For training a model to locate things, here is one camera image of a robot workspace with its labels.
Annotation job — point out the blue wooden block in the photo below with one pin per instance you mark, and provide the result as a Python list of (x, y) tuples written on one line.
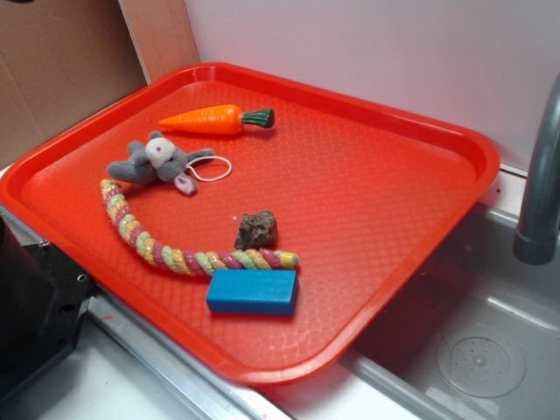
[(263, 292)]

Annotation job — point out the brown rock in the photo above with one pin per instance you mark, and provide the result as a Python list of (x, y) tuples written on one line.
[(259, 230)]

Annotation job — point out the orange toy carrot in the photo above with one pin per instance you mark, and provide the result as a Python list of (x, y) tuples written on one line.
[(225, 119)]

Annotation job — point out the grey metal faucet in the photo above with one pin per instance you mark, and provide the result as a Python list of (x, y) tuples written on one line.
[(535, 239)]

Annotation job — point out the grey toy sink basin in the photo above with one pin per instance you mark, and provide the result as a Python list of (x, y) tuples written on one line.
[(474, 334)]

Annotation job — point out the brown cardboard panel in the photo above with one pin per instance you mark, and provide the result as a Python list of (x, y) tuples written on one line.
[(63, 61)]

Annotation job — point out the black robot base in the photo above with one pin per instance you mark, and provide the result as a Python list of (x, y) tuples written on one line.
[(44, 295)]

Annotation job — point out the grey plush mouse toy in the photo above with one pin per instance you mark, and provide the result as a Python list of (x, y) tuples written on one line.
[(162, 160)]

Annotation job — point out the red plastic tray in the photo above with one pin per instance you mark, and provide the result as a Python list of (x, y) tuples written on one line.
[(362, 193)]

